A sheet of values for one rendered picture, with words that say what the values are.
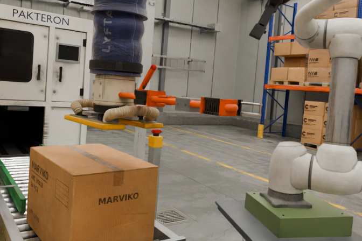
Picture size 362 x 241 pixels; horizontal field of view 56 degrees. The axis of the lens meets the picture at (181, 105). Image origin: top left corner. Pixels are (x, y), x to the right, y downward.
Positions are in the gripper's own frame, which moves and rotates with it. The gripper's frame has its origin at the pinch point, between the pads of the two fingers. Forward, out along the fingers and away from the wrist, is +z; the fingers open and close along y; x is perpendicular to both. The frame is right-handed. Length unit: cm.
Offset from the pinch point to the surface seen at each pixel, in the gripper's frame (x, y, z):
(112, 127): 33, 64, 1
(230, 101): -2.0, 28.1, 1.7
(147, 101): 25, 50, -5
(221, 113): -1.1, 29.6, 6.5
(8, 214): 74, 147, 16
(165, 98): 18.7, 44.1, -4.3
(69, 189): 39, 91, 17
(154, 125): 22, 69, -14
